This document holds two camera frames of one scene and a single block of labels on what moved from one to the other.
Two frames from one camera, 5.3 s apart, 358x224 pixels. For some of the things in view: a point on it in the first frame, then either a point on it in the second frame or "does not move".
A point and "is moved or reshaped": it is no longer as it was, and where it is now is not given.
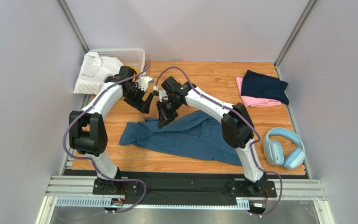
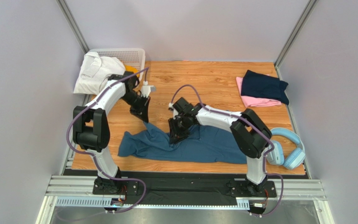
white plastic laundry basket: (134, 57) does not move
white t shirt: (95, 70) does not move
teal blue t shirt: (202, 135) is moved or reshaped
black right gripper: (167, 108) to (179, 127)
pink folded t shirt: (255, 101) does not move
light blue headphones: (274, 150) does not move
